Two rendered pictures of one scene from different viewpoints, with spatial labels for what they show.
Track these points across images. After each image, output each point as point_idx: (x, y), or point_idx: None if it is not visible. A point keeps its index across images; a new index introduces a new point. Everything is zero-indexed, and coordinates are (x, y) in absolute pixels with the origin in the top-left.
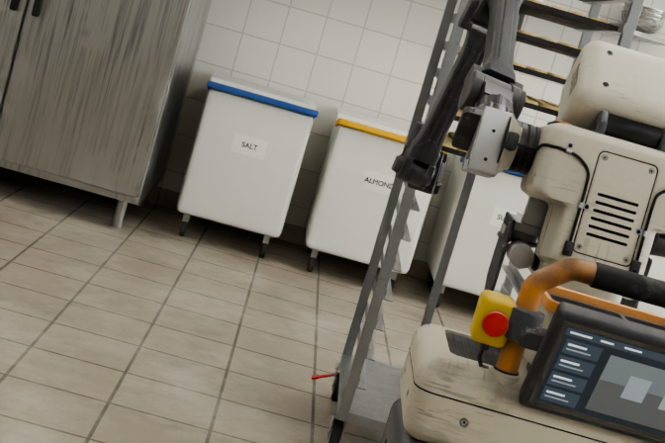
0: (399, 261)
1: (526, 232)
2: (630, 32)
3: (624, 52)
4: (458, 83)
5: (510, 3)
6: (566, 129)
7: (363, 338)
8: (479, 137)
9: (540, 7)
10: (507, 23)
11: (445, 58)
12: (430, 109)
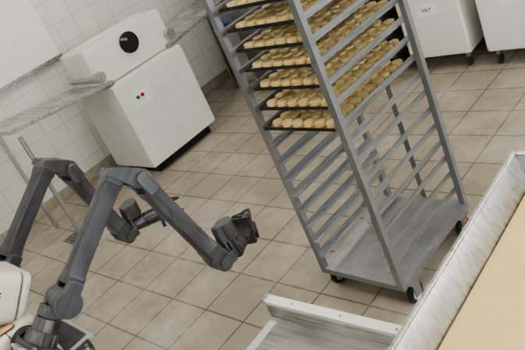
0: (314, 179)
1: None
2: (299, 23)
3: None
4: (85, 202)
5: (30, 183)
6: None
7: (305, 232)
8: None
9: (257, 27)
10: (21, 204)
11: (237, 80)
12: (251, 109)
